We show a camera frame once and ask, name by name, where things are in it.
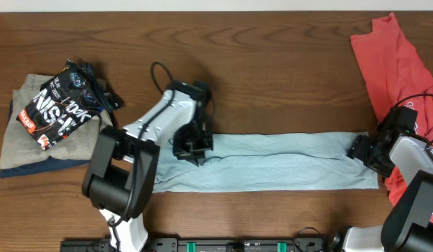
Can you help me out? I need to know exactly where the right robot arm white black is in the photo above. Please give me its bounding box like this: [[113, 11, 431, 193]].
[[334, 106, 433, 252]]

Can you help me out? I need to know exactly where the red printed t-shirt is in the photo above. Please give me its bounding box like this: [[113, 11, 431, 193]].
[[350, 13, 433, 206]]

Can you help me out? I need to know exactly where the light blue t-shirt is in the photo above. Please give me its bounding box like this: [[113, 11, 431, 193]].
[[153, 132, 378, 193]]

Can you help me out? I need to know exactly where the black looped cable on rail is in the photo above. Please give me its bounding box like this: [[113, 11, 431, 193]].
[[291, 226, 326, 252]]

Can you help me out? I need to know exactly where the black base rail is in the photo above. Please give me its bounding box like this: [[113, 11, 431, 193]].
[[60, 237, 347, 252]]

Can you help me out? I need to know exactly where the black printed folded shirt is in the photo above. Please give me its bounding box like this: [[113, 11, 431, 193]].
[[16, 60, 121, 151]]

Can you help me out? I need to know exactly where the navy folded garment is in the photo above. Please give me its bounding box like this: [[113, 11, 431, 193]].
[[0, 98, 99, 179]]

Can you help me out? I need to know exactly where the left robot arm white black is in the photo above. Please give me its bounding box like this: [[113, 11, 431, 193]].
[[82, 80, 213, 251]]

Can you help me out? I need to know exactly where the beige folded garment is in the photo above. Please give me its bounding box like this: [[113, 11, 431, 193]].
[[0, 74, 112, 169]]

